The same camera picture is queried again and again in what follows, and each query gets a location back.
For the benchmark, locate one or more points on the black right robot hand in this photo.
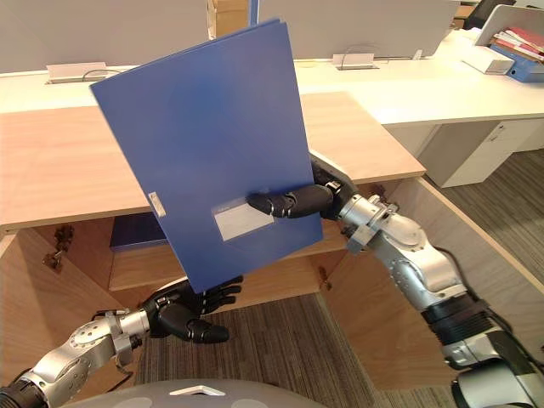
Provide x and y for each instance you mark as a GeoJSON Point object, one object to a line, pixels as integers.
{"type": "Point", "coordinates": [297, 202]}

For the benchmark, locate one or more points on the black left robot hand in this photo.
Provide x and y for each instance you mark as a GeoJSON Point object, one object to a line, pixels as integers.
{"type": "Point", "coordinates": [174, 312]}

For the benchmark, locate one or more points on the blue plastic file folder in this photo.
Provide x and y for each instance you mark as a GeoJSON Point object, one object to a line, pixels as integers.
{"type": "Point", "coordinates": [204, 127]}

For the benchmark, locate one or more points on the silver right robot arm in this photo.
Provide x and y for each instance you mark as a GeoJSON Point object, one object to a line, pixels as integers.
{"type": "Point", "coordinates": [425, 263]}

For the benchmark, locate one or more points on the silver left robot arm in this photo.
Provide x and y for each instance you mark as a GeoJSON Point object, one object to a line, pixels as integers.
{"type": "Point", "coordinates": [72, 357]}

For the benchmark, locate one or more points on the metal cabinet hinge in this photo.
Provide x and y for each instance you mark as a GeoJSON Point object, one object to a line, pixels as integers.
{"type": "Point", "coordinates": [324, 277]}
{"type": "Point", "coordinates": [53, 260]}
{"type": "Point", "coordinates": [378, 191]}

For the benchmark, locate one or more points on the dark blue folder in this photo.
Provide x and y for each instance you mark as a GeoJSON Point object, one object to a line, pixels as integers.
{"type": "Point", "coordinates": [136, 231]}

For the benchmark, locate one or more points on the white office desk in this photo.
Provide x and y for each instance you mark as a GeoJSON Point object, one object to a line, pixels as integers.
{"type": "Point", "coordinates": [382, 93]}

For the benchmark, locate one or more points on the wooden office cabinet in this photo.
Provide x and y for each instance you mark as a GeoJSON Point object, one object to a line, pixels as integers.
{"type": "Point", "coordinates": [51, 170]}

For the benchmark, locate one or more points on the black office chair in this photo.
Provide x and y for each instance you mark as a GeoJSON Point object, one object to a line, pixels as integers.
{"type": "Point", "coordinates": [480, 13]}

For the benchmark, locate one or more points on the grey robot torso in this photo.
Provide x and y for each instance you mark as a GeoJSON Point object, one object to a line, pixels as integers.
{"type": "Point", "coordinates": [191, 395]}

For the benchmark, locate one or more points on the white desk partition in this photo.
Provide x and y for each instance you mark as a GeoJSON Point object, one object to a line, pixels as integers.
{"type": "Point", "coordinates": [340, 21]}
{"type": "Point", "coordinates": [106, 30]}

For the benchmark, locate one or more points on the brown cardboard box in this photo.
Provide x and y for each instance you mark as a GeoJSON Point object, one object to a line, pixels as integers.
{"type": "Point", "coordinates": [227, 17]}

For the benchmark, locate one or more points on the white box file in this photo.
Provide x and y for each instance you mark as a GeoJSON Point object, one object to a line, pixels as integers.
{"type": "Point", "coordinates": [489, 64]}

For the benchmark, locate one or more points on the blue lever arch binder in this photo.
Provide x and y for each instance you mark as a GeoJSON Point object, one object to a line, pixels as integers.
{"type": "Point", "coordinates": [525, 68]}

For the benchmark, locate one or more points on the white file holder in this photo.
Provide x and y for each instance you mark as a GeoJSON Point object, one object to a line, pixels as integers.
{"type": "Point", "coordinates": [499, 19]}

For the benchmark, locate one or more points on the red paper folders stack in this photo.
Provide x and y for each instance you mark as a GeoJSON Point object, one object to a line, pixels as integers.
{"type": "Point", "coordinates": [520, 42]}

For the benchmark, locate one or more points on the white pedestal drawer cabinet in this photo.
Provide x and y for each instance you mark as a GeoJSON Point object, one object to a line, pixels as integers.
{"type": "Point", "coordinates": [472, 153]}

